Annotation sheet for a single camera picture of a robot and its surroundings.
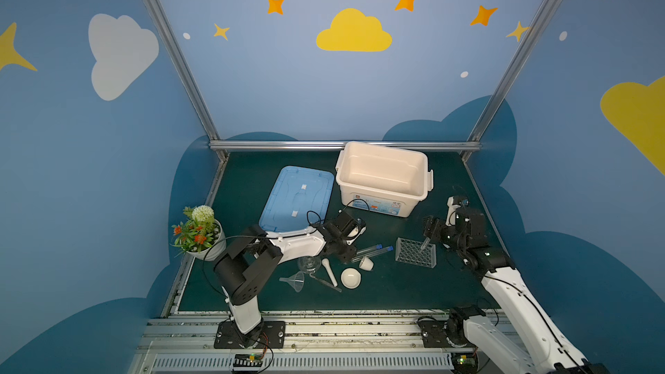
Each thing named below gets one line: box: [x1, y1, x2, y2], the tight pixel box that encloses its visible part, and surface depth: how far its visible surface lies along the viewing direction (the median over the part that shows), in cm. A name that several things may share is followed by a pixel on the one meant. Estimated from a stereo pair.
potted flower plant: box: [170, 205, 227, 262], surface depth 80 cm
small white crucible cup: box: [359, 256, 375, 271], surface depth 88 cm
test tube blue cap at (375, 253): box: [350, 245, 394, 263], surface depth 94 cm
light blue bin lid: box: [258, 165, 336, 233], surface depth 109 cm
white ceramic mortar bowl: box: [340, 267, 362, 290], surface depth 86 cm
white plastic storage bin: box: [335, 141, 434, 219], surface depth 102 cm
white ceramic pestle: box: [321, 257, 339, 288], surface depth 88 cm
